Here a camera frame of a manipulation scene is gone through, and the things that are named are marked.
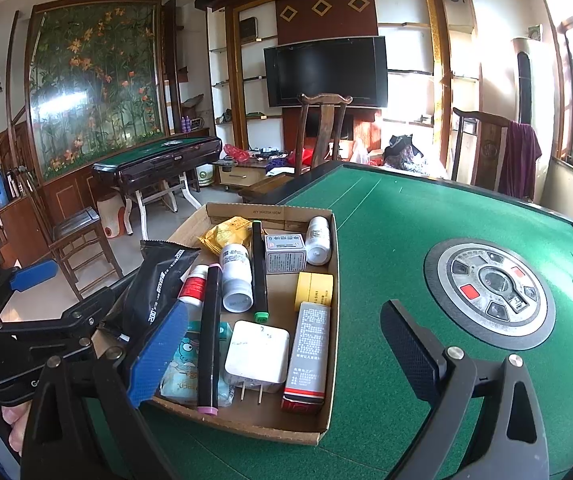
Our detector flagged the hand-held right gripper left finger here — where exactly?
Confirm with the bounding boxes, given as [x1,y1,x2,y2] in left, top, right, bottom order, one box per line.
[19,302,190,480]

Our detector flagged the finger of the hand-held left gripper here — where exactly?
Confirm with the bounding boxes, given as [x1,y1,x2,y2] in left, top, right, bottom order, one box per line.
[0,267,140,391]
[0,259,60,311]

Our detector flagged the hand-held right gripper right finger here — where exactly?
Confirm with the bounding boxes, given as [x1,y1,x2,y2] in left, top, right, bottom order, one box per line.
[380,299,549,480]

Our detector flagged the teal tissue pack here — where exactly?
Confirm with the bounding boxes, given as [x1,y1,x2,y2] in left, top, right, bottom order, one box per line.
[159,320,234,407]

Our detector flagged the black tube with pink end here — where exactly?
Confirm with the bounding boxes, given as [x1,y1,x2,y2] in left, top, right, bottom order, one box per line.
[197,265,223,415]

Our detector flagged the black foil pouch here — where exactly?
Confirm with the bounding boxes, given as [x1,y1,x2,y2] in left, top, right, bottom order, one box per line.
[99,240,201,343]

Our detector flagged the white bottle with red label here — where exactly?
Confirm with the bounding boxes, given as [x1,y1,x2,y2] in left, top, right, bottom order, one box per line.
[179,263,210,306]

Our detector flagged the white charger plug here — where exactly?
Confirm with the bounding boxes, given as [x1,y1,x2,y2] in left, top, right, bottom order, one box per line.
[224,320,289,406]

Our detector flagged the long grey and red carton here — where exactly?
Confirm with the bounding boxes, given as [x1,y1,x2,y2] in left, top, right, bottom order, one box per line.
[280,301,332,414]

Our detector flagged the white medicine bottle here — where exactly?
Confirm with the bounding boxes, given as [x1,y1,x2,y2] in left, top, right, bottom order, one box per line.
[305,216,333,266]
[220,243,254,312]

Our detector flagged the shallow cardboard box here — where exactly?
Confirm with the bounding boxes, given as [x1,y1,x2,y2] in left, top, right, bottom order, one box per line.
[94,202,339,447]

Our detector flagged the black pen with green cap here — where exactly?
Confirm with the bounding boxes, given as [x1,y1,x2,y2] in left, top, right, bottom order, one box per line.
[251,221,270,323]

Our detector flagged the yellow snack packet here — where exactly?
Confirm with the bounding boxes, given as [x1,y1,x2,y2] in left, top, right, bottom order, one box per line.
[196,216,253,256]

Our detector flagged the person's left hand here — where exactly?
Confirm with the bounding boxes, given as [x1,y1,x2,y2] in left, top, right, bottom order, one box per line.
[0,402,32,453]

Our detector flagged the dark wooden armless chair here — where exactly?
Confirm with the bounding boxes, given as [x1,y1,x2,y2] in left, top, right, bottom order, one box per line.
[19,165,124,301]

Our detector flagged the round table control panel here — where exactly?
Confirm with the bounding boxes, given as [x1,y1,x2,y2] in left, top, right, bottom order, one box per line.
[423,240,557,351]

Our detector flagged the yellow tape roll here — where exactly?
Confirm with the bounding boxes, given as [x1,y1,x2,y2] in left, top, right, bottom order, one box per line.
[295,271,334,307]

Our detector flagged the small grey carton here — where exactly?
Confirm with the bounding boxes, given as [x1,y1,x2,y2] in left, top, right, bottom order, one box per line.
[265,233,308,275]

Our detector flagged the dark mahjong table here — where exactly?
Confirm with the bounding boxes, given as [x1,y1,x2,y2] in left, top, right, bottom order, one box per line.
[91,136,220,241]

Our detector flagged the low wooden cabinet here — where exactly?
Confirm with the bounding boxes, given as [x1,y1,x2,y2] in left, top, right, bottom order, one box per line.
[214,152,297,193]

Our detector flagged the wooden chair with round carving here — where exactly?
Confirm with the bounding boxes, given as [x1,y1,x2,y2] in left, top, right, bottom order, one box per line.
[451,106,512,193]

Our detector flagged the purple cloth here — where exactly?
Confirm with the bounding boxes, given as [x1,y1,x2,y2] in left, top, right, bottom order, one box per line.
[497,121,543,200]

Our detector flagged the black flat television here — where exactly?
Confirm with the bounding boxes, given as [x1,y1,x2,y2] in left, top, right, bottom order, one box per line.
[264,36,388,108]

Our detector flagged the white standing air conditioner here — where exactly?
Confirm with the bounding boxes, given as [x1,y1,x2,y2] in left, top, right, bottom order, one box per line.
[511,36,554,128]

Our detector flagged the floral wall painting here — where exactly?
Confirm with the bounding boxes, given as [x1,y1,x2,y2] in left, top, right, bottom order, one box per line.
[25,2,164,181]

